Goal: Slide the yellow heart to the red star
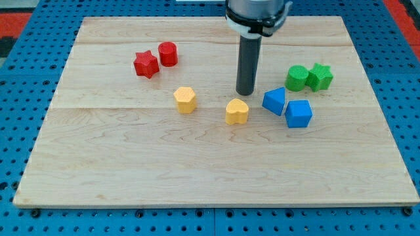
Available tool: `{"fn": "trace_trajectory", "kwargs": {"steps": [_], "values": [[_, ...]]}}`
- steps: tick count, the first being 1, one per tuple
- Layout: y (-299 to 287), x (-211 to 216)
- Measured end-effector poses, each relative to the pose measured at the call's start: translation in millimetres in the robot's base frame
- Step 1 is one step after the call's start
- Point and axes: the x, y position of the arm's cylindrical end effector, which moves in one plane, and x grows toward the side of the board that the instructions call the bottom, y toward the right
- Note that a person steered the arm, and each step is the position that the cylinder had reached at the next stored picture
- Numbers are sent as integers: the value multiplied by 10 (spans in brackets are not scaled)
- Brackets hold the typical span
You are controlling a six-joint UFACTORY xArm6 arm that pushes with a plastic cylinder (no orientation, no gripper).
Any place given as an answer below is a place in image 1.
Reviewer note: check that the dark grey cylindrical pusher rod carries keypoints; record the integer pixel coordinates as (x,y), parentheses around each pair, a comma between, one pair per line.
(248,58)

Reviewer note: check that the yellow heart block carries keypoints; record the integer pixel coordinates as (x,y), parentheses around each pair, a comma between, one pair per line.
(237,112)

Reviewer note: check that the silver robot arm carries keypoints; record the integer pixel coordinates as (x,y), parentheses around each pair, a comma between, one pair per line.
(253,20)

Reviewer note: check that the green star block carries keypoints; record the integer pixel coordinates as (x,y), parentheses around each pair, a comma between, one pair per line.
(319,77)

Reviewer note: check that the red star block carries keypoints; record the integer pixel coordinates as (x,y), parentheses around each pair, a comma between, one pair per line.
(146,64)

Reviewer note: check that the green cylinder block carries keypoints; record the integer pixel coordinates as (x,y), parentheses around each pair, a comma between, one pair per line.
(296,78)

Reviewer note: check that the blue triangle block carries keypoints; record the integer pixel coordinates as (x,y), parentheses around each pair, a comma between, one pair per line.
(274,100)

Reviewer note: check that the yellow hexagon block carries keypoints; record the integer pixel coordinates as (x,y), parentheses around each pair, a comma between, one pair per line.
(185,99)

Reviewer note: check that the blue cube block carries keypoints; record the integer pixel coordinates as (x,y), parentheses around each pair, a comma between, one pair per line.
(298,113)

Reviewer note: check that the red cylinder block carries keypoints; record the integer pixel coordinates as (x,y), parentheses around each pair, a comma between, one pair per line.
(168,54)

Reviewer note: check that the light wooden board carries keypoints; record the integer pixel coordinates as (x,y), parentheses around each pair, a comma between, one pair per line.
(112,139)

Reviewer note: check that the blue perforated metal base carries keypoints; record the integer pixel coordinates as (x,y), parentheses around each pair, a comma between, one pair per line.
(385,39)

